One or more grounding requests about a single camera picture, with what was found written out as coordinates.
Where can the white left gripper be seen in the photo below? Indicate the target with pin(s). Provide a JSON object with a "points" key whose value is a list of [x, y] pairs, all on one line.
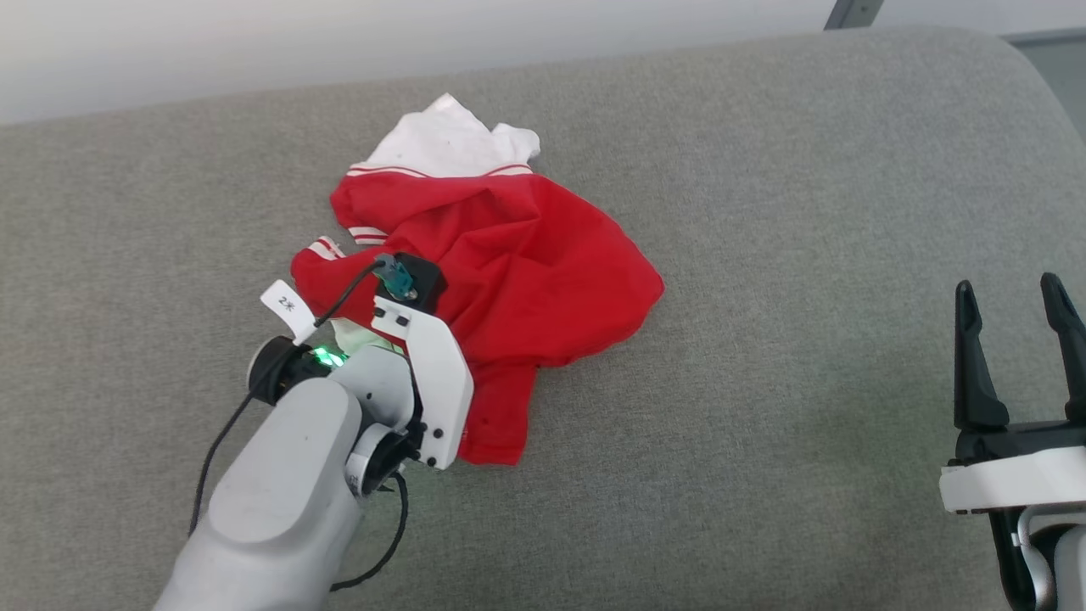
{"points": [[441, 382]]}

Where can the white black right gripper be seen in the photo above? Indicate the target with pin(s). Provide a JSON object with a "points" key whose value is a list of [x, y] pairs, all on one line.
{"points": [[1018, 479]]}

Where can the red basketball jersey white trim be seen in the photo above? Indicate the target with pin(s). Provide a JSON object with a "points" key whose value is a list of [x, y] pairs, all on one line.
{"points": [[526, 271]]}

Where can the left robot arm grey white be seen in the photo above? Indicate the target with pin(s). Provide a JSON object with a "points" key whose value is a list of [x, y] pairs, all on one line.
{"points": [[280, 492]]}

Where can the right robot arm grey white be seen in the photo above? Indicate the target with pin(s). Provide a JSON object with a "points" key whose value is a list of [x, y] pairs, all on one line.
{"points": [[1071, 560]]}

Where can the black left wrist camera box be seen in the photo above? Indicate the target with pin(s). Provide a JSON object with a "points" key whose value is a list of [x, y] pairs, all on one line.
{"points": [[426, 282]]}

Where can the grey metal post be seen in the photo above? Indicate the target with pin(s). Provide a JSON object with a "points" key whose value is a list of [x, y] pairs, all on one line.
{"points": [[853, 12]]}

